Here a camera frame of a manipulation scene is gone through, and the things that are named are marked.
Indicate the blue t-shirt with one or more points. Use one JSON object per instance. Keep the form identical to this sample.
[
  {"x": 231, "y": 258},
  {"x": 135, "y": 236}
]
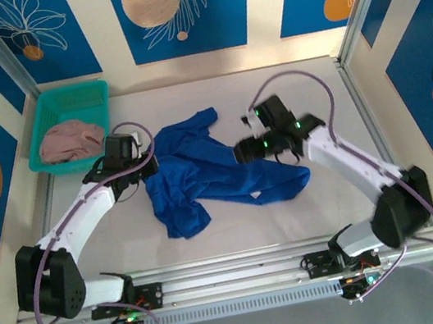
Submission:
[{"x": 184, "y": 167}]

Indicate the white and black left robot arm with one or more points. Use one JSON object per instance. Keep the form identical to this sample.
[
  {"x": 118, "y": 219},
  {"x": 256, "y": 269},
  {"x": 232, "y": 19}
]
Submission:
[{"x": 83, "y": 209}]

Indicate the pink crumpled cloth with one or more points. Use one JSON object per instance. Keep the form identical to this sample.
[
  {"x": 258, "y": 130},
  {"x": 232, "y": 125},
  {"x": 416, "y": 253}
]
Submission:
[{"x": 71, "y": 140}]

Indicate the teal plastic basket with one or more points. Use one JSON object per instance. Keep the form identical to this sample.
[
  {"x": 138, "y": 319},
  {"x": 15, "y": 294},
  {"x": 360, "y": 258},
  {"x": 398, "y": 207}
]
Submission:
[{"x": 65, "y": 102}]

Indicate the left controller circuit board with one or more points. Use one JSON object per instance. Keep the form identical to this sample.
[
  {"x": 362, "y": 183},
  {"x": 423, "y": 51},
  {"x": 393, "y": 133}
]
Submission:
[{"x": 128, "y": 320}]

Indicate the controller circuit board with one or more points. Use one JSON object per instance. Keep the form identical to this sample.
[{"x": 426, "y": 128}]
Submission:
[
  {"x": 361, "y": 283},
  {"x": 128, "y": 320}
]

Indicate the right controller circuit board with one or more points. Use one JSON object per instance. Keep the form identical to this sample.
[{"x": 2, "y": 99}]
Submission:
[{"x": 361, "y": 283}]

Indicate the aluminium side rail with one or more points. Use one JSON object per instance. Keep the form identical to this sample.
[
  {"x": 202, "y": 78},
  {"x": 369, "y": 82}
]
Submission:
[
  {"x": 358, "y": 96},
  {"x": 47, "y": 190}
]

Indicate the blue wall panel, lily drawing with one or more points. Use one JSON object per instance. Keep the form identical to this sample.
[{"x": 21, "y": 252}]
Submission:
[{"x": 69, "y": 49}]

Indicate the blue wall panel, beige circle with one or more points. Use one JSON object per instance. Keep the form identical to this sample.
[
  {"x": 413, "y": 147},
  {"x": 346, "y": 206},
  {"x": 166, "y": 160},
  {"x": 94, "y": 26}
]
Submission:
[{"x": 198, "y": 28}]

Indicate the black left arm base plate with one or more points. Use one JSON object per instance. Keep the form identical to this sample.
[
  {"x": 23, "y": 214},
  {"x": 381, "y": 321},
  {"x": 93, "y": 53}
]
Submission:
[{"x": 151, "y": 295}]

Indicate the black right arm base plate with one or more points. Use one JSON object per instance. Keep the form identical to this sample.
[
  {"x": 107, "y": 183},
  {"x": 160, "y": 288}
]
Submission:
[{"x": 318, "y": 263}]

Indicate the aluminium frame rail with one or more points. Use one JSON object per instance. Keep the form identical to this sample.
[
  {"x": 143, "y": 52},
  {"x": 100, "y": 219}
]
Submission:
[{"x": 240, "y": 278}]

